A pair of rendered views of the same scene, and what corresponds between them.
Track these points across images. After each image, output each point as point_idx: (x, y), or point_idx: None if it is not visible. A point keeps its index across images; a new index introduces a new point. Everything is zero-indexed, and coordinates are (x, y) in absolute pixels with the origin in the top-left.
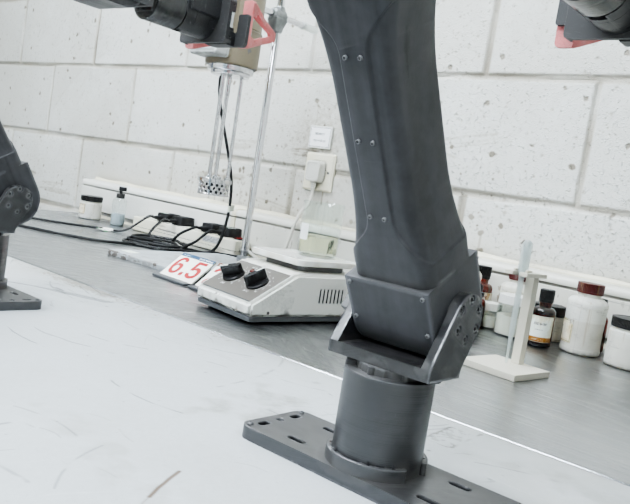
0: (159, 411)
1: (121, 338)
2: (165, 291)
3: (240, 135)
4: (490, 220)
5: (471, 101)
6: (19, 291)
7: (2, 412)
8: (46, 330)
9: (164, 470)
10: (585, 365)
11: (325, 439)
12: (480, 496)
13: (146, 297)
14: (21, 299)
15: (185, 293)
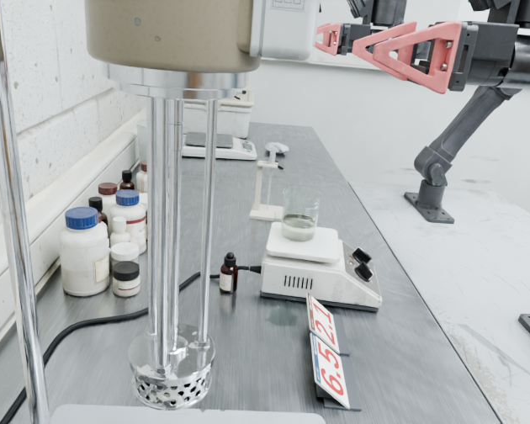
0: (475, 235)
1: (471, 276)
2: (388, 345)
3: None
4: (30, 160)
5: None
6: None
7: (527, 246)
8: (513, 290)
9: (483, 222)
10: (192, 203)
11: (434, 211)
12: (412, 195)
13: (421, 331)
14: None
15: (368, 337)
